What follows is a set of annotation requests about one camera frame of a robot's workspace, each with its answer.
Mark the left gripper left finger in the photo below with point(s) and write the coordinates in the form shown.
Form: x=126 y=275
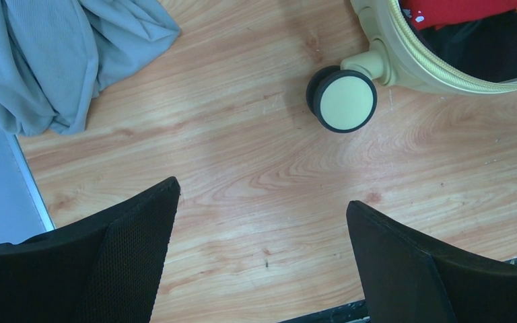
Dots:
x=106 y=267

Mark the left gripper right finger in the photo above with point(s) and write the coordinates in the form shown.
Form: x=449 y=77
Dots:
x=408 y=276

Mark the cream suitcase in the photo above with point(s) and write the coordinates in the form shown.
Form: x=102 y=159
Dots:
x=344 y=97

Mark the red shirt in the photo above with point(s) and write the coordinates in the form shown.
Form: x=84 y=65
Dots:
x=439 y=13

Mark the grey crumpled cloth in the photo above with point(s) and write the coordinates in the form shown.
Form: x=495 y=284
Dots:
x=57 y=56

